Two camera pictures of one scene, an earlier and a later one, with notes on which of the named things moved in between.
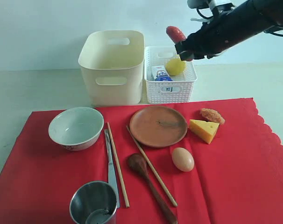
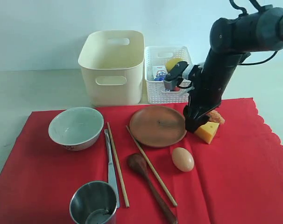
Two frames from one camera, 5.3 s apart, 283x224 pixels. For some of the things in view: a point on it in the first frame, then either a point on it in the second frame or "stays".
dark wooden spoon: [138, 164] stays
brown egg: [182, 159] stays
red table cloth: [230, 167] stays
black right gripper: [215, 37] → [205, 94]
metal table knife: [111, 178] stays
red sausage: [175, 34] → [176, 89]
